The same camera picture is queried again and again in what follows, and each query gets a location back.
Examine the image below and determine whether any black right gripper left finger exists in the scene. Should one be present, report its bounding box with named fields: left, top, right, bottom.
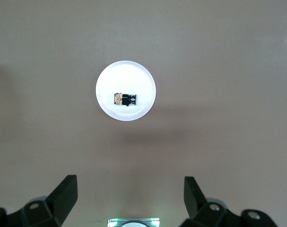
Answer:
left=0, top=174, right=78, bottom=227

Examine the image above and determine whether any pale pink round plate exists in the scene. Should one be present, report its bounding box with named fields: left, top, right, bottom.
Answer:
left=95, top=60, right=157, bottom=122

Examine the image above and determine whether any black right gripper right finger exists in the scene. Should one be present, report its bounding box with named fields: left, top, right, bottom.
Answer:
left=180, top=176, right=278, bottom=227

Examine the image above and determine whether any orange and black switch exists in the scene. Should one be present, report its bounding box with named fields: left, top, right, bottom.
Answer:
left=113, top=92, right=139, bottom=107

